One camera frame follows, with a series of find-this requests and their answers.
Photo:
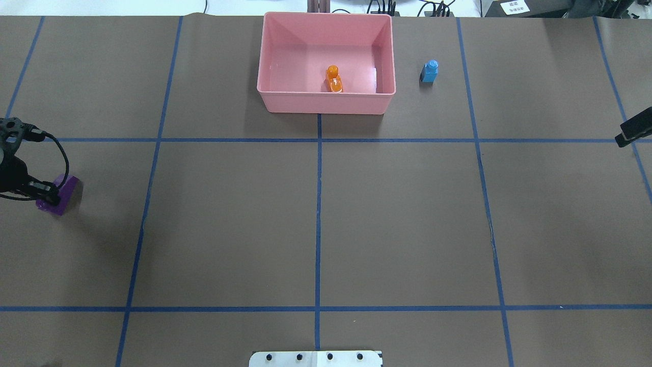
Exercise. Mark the orange block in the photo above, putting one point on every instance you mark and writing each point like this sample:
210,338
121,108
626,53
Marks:
333,79

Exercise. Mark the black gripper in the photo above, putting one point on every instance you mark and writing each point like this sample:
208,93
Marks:
12,174

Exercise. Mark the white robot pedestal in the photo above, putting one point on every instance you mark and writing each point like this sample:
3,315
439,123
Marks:
317,358

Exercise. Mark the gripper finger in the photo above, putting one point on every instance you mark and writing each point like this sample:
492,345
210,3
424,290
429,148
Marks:
637,127

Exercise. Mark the purple block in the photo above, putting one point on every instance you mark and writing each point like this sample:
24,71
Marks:
65,195

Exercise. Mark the pink plastic box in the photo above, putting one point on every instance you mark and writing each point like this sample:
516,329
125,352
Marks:
297,48

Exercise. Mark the small blue block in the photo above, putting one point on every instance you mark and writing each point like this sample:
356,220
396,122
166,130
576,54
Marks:
429,72

